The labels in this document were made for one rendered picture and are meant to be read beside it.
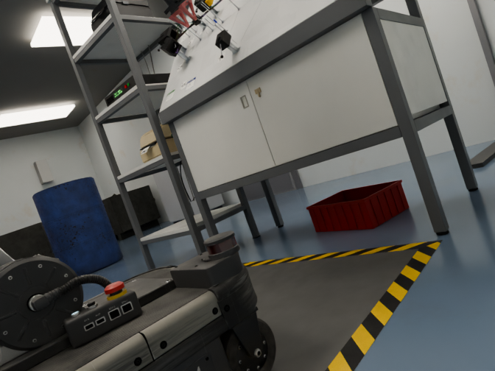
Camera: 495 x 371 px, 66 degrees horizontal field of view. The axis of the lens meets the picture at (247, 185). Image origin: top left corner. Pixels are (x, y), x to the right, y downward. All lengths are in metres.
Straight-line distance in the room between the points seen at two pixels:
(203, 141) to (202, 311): 1.29
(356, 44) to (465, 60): 2.15
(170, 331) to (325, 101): 1.06
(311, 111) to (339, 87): 0.14
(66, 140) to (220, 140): 7.85
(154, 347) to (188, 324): 0.07
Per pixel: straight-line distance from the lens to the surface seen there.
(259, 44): 1.63
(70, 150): 9.49
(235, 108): 1.75
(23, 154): 9.26
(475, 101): 3.52
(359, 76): 1.43
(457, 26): 3.54
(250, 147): 1.73
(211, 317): 0.75
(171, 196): 5.37
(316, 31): 1.47
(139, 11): 2.54
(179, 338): 0.72
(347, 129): 1.47
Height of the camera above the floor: 0.44
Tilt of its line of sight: 3 degrees down
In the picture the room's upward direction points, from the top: 20 degrees counter-clockwise
